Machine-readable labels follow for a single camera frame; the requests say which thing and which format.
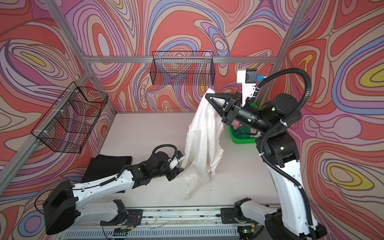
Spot green plastic basket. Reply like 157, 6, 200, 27
229, 120, 260, 145

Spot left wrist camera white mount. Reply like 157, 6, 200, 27
170, 151, 184, 170

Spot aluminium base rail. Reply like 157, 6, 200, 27
52, 205, 269, 240

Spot black wire basket wall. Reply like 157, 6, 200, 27
150, 50, 216, 86
31, 82, 108, 154

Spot aluminium frame left diagonal bar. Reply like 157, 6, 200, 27
1, 72, 91, 194

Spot aluminium frame horizontal back bar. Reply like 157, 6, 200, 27
83, 55, 278, 64

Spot aluminium frame right post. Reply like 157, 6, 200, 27
254, 0, 313, 109

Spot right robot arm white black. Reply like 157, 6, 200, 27
206, 93, 328, 240

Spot white t shirt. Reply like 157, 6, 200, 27
182, 97, 224, 201

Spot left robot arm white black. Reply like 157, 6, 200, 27
43, 151, 184, 235

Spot black wire basket back wall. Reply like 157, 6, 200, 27
150, 50, 216, 86

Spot aluminium frame post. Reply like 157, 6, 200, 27
41, 0, 118, 116
254, 0, 313, 109

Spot aluminium frame left post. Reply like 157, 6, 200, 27
41, 0, 118, 116

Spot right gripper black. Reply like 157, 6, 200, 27
205, 91, 275, 135

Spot folded black t shirt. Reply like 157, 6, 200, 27
81, 155, 133, 183

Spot black wire basket left wall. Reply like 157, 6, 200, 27
31, 82, 108, 154

